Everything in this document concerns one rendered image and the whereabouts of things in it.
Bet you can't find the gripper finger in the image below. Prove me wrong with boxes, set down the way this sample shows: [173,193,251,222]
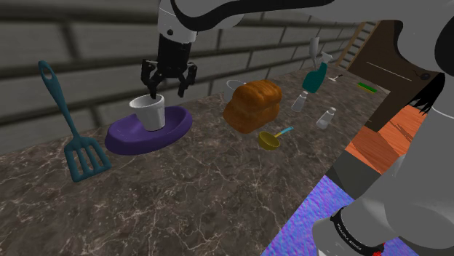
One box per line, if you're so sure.
[140,58,165,100]
[177,63,199,99]

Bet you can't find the white cup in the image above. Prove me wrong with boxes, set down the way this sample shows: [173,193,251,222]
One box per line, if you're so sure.
[128,93,167,132]

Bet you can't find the purple oval plate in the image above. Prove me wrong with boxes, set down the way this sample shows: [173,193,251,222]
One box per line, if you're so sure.
[104,105,194,156]

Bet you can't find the brown bread loaf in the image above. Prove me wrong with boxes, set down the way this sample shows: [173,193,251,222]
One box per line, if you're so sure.
[222,79,284,135]

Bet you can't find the teal slotted spatula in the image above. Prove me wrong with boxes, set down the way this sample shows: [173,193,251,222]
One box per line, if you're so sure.
[38,60,113,183]

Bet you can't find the clear glass shaker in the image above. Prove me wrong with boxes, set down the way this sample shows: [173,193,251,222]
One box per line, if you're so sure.
[315,106,338,131]
[290,90,309,113]

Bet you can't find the teal spray bottle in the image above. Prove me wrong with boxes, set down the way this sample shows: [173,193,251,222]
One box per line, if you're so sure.
[301,51,334,95]

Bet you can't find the clear tall glass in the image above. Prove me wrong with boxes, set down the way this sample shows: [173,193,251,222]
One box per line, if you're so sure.
[308,36,321,71]

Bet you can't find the wooden ladder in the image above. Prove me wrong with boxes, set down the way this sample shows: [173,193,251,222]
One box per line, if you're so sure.
[334,21,378,71]

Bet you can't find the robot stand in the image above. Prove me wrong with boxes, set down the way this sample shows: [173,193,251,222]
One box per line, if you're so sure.
[260,175,423,256]

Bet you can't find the yellow scoop with blue handle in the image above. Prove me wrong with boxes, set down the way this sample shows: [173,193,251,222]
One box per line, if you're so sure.
[258,125,295,151]

